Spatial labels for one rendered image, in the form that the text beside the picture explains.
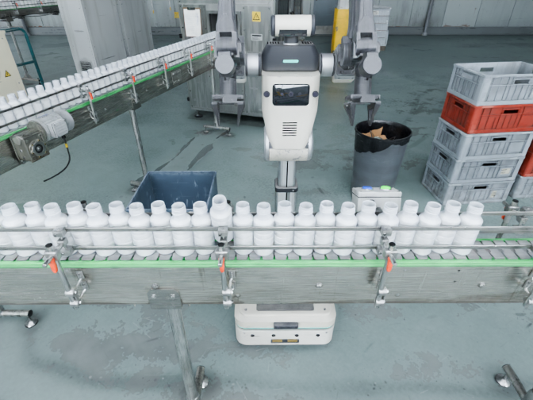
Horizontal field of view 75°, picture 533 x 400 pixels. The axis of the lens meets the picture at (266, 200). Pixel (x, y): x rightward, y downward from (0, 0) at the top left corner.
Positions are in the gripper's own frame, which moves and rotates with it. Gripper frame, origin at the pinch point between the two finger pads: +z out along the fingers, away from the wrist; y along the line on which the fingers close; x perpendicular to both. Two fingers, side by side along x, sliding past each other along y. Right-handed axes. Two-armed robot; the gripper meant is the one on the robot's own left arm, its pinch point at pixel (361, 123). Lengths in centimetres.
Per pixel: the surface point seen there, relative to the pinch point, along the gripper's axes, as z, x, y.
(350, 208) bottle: 24.5, -23.7, -11.3
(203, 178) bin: 23, 45, -57
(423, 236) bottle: 32.8, -26.6, 9.7
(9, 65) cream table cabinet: -77, 333, -292
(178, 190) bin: 29, 48, -69
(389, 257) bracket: 36.0, -33.4, -3.6
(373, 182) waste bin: 42, 160, 76
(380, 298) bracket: 51, -26, -2
